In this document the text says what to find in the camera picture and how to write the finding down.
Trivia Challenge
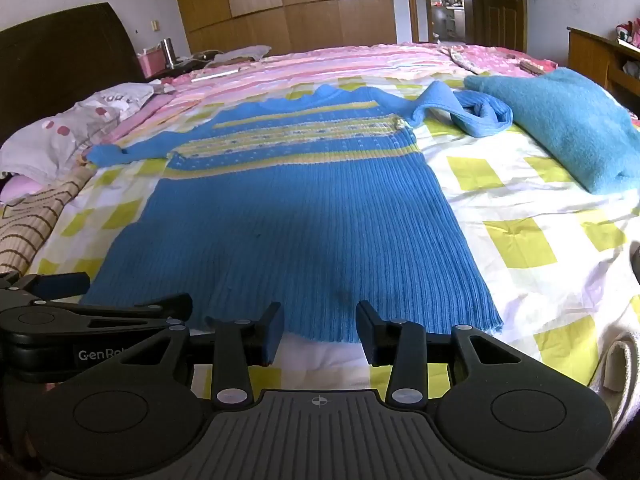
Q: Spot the grey pillow with red dots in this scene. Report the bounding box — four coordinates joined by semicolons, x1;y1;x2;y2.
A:
1;80;174;185

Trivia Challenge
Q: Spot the folded light blue towel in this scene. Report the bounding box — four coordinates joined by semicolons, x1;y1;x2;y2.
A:
464;68;639;195

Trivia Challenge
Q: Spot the checkered green white bedsheet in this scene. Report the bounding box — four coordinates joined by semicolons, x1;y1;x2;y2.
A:
30;101;639;390

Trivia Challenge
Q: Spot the dark wooden headboard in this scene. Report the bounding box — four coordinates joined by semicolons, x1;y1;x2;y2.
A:
1;2;145;141

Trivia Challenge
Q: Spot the dark wooden door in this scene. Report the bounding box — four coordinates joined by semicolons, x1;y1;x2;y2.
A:
473;0;527;52

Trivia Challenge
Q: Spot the beige brown striped sweater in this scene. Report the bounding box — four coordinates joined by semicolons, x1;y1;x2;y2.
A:
0;167;96;275

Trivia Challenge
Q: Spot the steel thermos cup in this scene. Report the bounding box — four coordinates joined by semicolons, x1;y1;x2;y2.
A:
160;38;178;70

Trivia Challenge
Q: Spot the pink storage box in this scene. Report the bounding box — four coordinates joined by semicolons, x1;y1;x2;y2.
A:
138;47;166;78

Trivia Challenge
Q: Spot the pink floral fabric bundle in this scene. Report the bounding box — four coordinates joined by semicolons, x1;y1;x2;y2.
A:
616;18;640;49

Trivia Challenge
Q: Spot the white cloth on nightstand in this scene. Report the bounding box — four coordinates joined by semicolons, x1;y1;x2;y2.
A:
205;44;271;68

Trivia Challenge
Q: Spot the pink striped quilt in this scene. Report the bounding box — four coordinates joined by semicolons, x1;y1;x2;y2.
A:
102;44;558;146

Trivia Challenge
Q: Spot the wooden side cabinet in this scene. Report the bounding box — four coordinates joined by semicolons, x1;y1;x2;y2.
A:
567;27;640;116

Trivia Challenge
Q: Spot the blue knit patterned sweater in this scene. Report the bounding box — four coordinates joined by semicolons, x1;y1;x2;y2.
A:
84;81;512;342

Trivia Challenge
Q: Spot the wooden wardrobe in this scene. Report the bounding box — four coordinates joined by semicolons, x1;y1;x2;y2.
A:
177;0;396;54

